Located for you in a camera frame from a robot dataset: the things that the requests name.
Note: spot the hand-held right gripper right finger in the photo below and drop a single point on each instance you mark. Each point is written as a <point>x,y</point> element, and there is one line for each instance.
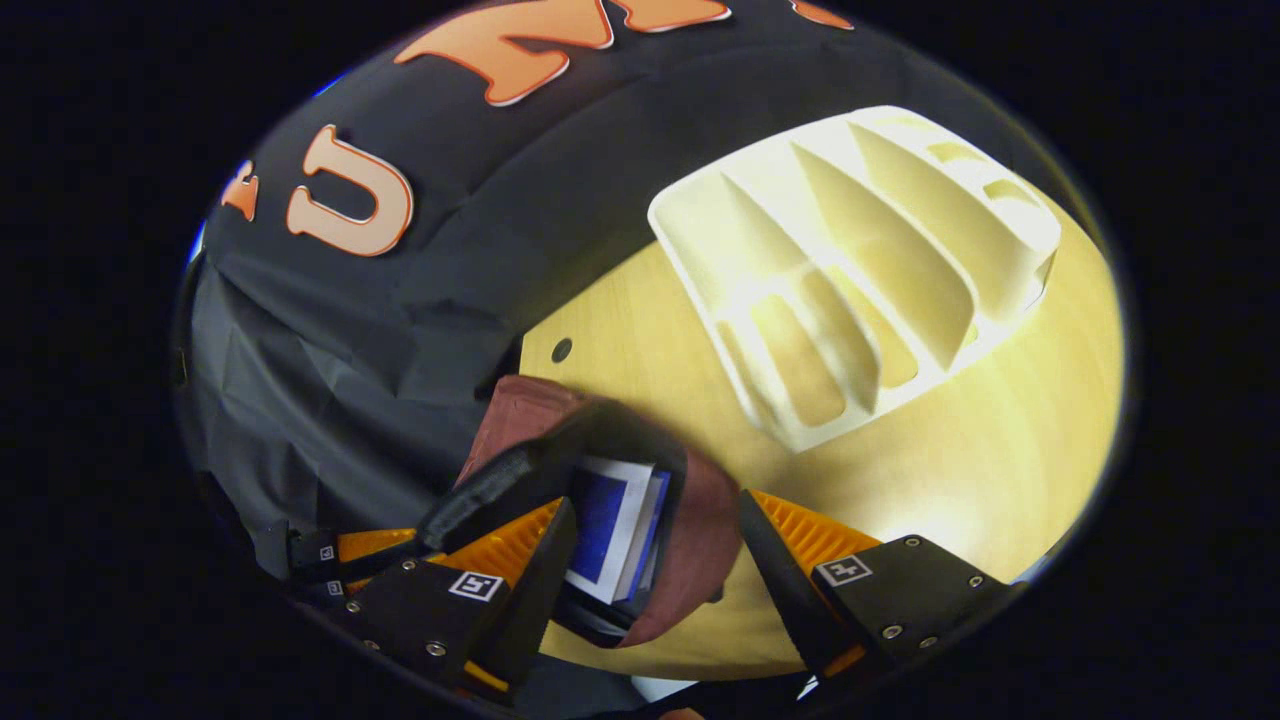
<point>785,590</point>

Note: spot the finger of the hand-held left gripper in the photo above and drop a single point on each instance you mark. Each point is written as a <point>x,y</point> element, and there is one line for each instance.
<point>345,588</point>
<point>370,545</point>

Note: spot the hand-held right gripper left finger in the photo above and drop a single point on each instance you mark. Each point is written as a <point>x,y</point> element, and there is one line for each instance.
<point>525,610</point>

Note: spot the dark red schoolbag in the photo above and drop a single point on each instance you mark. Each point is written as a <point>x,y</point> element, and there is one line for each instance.
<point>700,540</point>

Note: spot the blue cover book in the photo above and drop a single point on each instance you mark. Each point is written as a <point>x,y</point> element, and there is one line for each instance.
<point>600,520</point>

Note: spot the white plastic bookshelf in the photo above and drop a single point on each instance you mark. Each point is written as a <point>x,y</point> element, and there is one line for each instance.
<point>850,280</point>

